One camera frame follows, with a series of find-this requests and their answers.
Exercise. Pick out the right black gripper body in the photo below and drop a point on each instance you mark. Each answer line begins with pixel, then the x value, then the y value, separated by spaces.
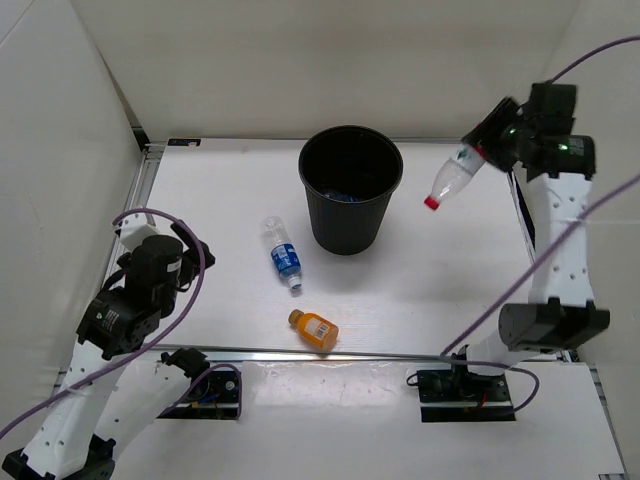
pixel 505 143

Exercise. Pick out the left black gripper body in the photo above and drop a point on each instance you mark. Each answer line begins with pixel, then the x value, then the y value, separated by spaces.
pixel 190 266

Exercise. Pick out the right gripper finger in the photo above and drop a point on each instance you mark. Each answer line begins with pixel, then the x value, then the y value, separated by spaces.
pixel 489 131
pixel 501 160

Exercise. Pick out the clear bottle red label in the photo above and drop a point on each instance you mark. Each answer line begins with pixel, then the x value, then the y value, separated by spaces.
pixel 454 176

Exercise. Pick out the clear bottle dark blue label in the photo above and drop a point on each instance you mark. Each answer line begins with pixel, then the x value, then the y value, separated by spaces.
pixel 282 252

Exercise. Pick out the orange juice bottle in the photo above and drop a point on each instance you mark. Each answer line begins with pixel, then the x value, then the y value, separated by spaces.
pixel 315 330

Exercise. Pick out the clear bottle light blue label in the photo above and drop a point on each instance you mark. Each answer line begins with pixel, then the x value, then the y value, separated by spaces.
pixel 343 196

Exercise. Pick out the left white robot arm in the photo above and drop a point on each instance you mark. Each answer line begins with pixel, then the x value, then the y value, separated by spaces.
pixel 77 440

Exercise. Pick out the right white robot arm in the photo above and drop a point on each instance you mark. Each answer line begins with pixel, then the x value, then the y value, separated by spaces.
pixel 560 312

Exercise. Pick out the black plastic bin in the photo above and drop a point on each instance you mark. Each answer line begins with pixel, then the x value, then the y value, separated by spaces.
pixel 351 158

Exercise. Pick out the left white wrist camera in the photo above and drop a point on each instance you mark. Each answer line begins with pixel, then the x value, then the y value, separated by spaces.
pixel 133 230

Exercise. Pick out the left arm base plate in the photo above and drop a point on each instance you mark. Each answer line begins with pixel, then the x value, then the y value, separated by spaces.
pixel 218 396

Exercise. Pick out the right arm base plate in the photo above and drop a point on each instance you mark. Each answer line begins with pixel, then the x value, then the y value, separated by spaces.
pixel 454 395

